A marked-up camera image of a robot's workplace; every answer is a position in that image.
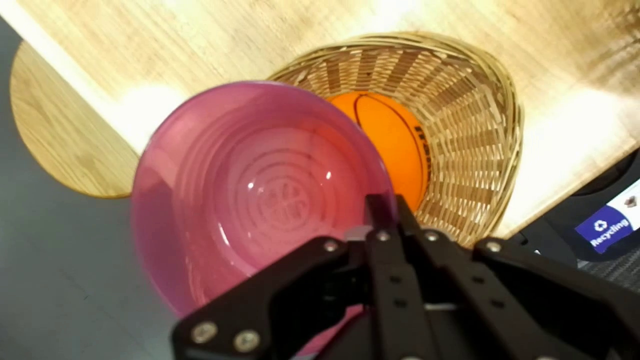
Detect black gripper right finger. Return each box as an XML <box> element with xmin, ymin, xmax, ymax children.
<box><xmin>396</xmin><ymin>196</ymin><xmax>640</xmax><ymax>360</ymax></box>

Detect orange plush basketball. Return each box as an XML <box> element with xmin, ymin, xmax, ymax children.
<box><xmin>326</xmin><ymin>90</ymin><xmax>432</xmax><ymax>213</ymax></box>

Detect small brown wicker basket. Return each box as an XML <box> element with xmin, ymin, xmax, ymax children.
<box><xmin>268</xmin><ymin>30</ymin><xmax>524</xmax><ymax>249</ymax></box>

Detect wooden stool with red legs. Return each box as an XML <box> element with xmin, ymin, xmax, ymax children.
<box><xmin>8</xmin><ymin>40</ymin><xmax>139</xmax><ymax>199</ymax></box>

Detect pink translucent plastic bowl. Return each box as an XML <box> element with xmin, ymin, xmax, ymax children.
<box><xmin>128</xmin><ymin>78</ymin><xmax>399</xmax><ymax>357</ymax></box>

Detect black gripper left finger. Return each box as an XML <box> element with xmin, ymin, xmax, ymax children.
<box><xmin>170</xmin><ymin>194</ymin><xmax>417</xmax><ymax>360</ymax></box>

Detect black recycling bin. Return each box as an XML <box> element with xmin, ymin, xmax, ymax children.
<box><xmin>512</xmin><ymin>147</ymin><xmax>640</xmax><ymax>268</ymax></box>

